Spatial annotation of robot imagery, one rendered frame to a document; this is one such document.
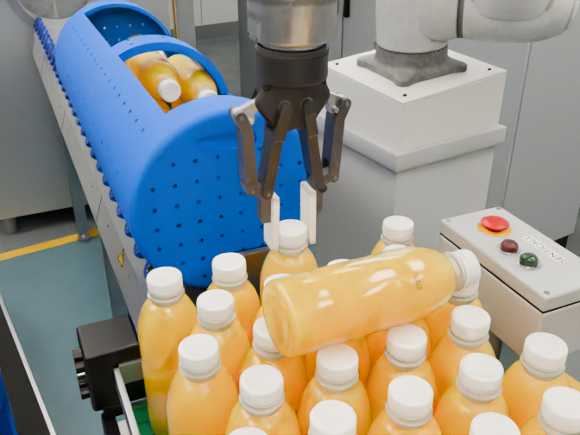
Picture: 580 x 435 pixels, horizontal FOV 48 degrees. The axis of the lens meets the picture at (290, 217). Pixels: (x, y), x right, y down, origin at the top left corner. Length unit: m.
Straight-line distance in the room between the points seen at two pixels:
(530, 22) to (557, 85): 1.28
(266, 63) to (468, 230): 0.37
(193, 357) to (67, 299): 2.16
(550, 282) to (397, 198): 0.66
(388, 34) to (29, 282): 1.95
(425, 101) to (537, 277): 0.65
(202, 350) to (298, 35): 0.31
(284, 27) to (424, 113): 0.78
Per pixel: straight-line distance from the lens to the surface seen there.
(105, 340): 0.86
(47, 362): 2.48
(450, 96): 1.43
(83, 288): 2.81
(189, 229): 0.94
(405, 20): 1.42
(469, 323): 0.69
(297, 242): 0.76
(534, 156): 2.70
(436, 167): 1.47
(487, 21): 1.40
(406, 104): 1.35
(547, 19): 1.39
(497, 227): 0.89
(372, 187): 1.47
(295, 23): 0.64
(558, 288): 0.81
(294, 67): 0.66
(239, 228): 0.97
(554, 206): 2.95
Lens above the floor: 1.52
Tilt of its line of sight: 28 degrees down
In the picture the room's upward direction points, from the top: straight up
